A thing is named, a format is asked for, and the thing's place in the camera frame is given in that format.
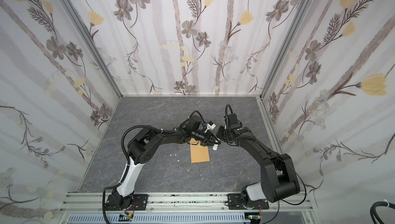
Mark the brown kraft envelope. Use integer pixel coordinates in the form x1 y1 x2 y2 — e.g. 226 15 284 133
190 139 210 163

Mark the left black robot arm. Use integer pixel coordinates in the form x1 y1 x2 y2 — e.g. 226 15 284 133
102 115 221 210

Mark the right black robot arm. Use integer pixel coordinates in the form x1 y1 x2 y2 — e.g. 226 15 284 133
217 113 300 204

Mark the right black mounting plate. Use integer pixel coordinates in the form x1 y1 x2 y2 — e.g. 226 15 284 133
225 192 269 210

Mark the black mounting plate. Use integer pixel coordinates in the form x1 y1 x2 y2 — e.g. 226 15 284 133
225 192 269 210
104 194 148 211

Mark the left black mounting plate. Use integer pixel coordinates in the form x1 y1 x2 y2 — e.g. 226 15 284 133
104 194 148 211

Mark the left black corrugated cable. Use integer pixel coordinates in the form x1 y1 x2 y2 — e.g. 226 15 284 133
101 125 180 224

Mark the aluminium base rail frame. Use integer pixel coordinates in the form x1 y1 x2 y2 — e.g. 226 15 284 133
54 192 319 224

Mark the white perforated cable duct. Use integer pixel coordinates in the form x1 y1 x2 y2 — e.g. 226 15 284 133
66 213 251 224

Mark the black cable bottom right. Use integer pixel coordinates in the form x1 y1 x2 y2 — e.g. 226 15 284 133
370 200 395 224

